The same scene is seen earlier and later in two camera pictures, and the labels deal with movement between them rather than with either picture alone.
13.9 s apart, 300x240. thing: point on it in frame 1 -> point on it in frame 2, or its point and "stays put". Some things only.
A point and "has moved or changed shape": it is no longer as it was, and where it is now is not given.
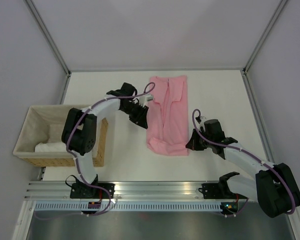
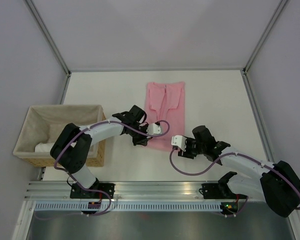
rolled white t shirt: [55, 147] stays put
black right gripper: [192, 143] -> [186, 153]
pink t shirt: [167, 117] has moved or changed shape
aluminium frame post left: [48, 35] stays put
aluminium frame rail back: [153, 69] stays put
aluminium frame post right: [275, 14] stays put
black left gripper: [141, 119] -> [143, 141]
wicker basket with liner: [40, 141] stays put
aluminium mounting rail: [60, 191] stays put
